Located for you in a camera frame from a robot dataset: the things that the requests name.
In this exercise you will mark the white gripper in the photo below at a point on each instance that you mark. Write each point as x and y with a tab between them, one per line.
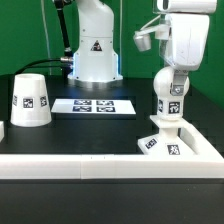
184	48

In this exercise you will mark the white lamp bulb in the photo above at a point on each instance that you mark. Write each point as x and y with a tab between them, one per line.
168	107

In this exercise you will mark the white lamp base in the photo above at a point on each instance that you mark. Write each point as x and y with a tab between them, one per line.
166	143

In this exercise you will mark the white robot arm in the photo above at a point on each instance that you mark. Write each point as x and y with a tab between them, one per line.
95	63

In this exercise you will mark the white lamp shade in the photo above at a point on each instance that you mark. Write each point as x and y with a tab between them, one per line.
30	104

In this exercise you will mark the white marker sheet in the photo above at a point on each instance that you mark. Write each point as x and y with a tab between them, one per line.
93	106

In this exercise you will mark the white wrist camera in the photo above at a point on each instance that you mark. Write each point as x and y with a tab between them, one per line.
142	38

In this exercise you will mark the white fence wall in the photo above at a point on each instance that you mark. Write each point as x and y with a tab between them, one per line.
205	163

